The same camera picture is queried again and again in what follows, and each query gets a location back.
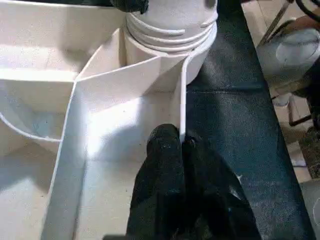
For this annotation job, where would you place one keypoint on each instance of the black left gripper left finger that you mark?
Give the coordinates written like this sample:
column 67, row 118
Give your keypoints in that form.
column 160, row 190

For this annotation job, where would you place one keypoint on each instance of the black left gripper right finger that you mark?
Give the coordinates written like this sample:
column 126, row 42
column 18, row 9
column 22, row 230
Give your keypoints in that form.
column 215, row 195

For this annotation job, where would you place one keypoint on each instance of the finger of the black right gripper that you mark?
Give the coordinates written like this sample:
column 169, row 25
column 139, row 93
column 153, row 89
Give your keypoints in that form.
column 130, row 5

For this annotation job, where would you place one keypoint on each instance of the white plastic table leg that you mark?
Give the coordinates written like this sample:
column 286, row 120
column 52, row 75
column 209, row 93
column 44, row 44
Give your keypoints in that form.
column 170, row 20

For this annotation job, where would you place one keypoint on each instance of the white plastic table top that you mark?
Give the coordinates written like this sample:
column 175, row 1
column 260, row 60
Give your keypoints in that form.
column 75, row 100

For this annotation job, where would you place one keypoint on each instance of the black work mat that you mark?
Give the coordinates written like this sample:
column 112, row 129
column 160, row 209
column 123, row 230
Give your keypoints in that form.
column 230, row 125

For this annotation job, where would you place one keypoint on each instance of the white rounded machine part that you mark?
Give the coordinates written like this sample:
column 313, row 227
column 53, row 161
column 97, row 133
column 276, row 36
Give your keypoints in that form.
column 290, row 55

